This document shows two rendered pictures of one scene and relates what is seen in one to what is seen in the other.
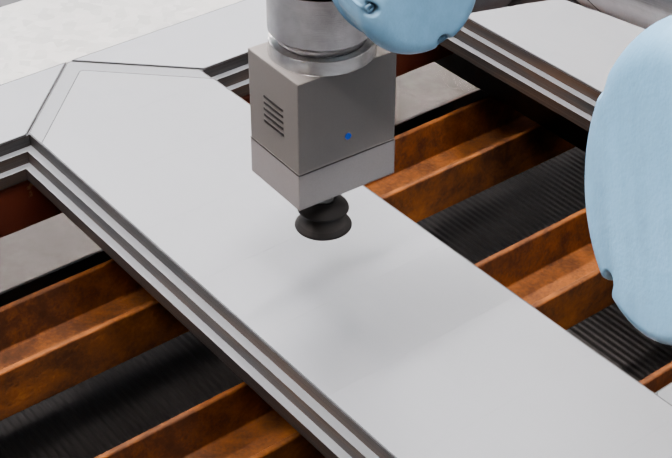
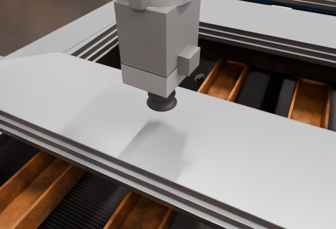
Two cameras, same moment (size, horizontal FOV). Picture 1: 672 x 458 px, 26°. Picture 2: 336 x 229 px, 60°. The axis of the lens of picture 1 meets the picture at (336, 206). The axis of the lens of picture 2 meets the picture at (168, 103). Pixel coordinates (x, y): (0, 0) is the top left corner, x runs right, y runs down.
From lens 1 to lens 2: 1.25 m
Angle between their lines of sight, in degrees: 101
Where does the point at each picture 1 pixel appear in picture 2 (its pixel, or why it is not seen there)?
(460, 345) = (81, 102)
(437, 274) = (102, 132)
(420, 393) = (92, 81)
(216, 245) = (217, 113)
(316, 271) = (162, 115)
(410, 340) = (103, 98)
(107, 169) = (319, 138)
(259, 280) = (183, 103)
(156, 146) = (319, 166)
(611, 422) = (14, 90)
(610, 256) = not seen: outside the picture
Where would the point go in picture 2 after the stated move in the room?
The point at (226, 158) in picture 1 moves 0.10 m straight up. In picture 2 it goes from (272, 172) to (294, 112)
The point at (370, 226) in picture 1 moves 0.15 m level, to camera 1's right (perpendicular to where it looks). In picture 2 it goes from (151, 150) to (33, 193)
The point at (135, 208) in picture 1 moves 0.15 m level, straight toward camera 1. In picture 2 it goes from (274, 120) to (208, 74)
